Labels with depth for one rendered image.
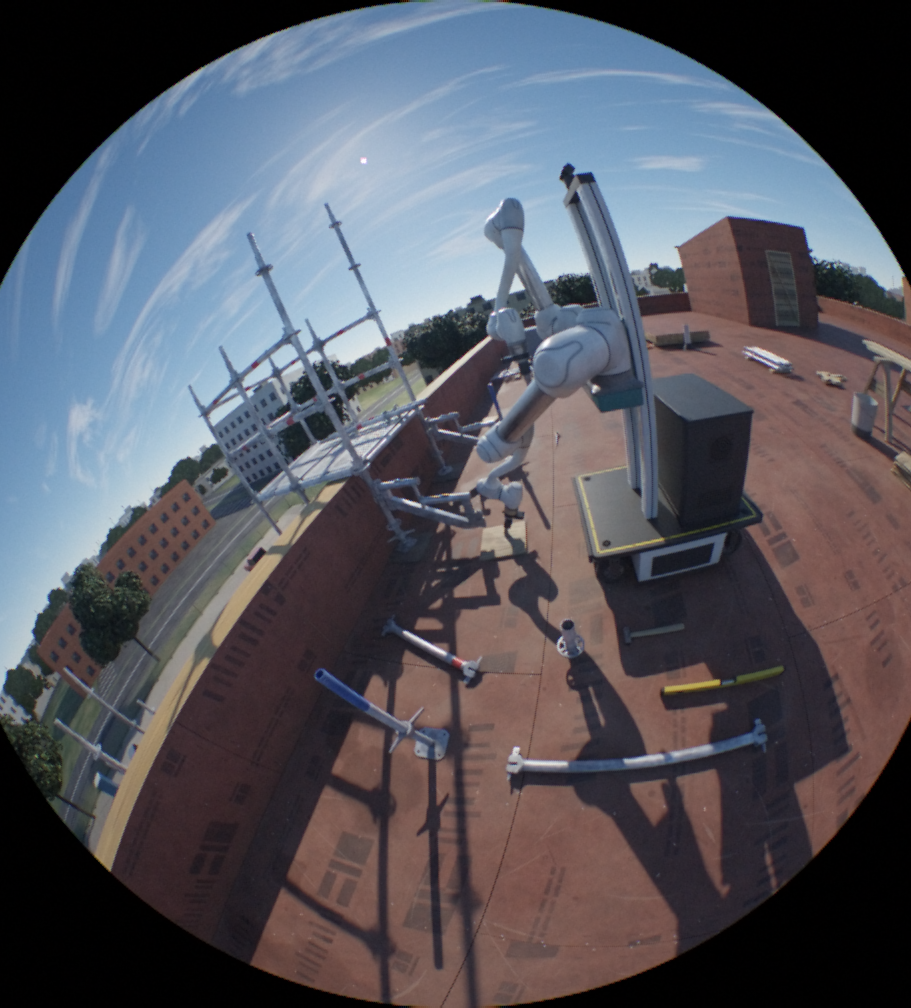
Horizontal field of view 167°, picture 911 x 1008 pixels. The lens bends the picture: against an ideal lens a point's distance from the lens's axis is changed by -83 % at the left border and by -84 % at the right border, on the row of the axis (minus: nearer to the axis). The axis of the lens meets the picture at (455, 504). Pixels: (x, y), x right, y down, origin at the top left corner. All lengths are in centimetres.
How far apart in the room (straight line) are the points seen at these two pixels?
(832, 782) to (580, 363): 185
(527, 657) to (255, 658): 133
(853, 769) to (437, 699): 201
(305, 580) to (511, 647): 117
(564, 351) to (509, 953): 199
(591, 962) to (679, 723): 104
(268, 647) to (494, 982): 186
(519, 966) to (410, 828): 79
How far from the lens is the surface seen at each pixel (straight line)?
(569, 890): 141
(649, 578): 162
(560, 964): 156
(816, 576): 207
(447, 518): 208
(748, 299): 980
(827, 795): 172
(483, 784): 142
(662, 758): 134
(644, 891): 144
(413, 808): 152
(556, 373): 85
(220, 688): 167
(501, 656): 157
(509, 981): 162
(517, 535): 207
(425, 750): 153
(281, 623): 177
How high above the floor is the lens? 136
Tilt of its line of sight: 31 degrees down
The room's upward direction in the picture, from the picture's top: 24 degrees counter-clockwise
